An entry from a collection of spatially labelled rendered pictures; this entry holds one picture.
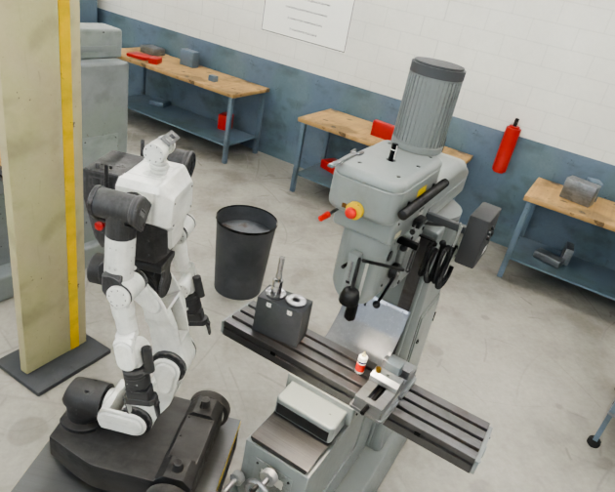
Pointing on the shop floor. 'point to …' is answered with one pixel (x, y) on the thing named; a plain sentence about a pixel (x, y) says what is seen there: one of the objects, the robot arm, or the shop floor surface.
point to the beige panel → (43, 185)
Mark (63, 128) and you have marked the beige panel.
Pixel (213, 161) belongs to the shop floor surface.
